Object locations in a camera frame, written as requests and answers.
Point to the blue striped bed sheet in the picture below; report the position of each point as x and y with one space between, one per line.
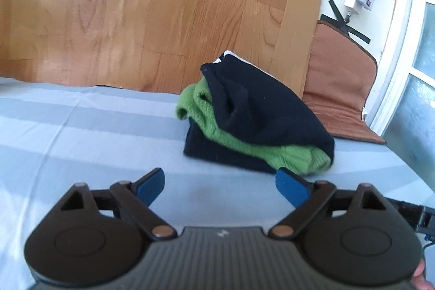
53 136

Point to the brown mesh seat cushion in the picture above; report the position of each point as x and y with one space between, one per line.
340 76

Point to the person's hand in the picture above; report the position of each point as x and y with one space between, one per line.
419 281

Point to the navy and green sweater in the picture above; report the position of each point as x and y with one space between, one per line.
243 117

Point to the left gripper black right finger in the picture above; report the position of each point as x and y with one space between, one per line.
357 238

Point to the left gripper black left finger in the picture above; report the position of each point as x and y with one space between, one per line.
92 237

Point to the wooden headboard panel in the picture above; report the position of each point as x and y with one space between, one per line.
152 45

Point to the black tape cross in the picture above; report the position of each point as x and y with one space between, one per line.
342 23

